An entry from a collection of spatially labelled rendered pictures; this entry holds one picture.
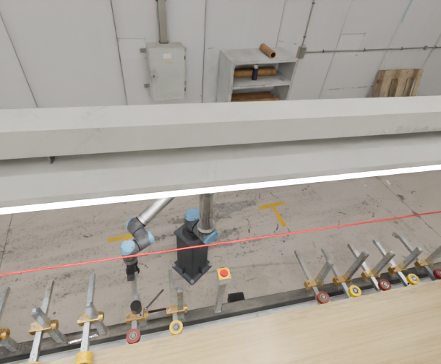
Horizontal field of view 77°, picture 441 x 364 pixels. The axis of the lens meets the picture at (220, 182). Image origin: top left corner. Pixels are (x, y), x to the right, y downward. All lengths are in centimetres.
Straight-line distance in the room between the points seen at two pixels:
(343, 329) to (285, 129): 173
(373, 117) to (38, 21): 334
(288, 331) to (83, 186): 167
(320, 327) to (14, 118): 192
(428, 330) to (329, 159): 193
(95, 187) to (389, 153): 61
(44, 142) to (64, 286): 281
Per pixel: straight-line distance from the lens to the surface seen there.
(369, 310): 228
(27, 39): 369
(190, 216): 239
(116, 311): 301
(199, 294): 299
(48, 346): 228
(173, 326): 192
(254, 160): 55
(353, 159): 67
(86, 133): 49
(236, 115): 51
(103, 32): 359
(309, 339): 202
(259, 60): 365
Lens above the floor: 271
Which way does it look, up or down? 43 degrees down
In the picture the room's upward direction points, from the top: 6 degrees clockwise
